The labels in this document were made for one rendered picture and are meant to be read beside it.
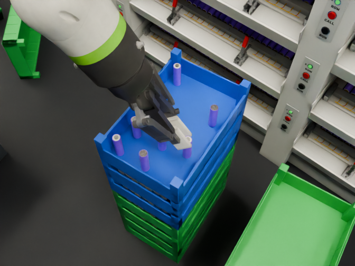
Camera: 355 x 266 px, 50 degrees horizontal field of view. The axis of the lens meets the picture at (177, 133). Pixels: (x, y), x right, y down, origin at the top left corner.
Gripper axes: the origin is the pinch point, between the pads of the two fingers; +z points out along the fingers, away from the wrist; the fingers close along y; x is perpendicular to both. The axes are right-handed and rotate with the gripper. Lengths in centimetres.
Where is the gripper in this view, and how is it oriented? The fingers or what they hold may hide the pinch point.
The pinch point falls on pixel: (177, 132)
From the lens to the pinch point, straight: 72.9
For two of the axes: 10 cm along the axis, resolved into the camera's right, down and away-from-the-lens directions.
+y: -0.4, 8.4, -5.3
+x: 9.1, -2.0, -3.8
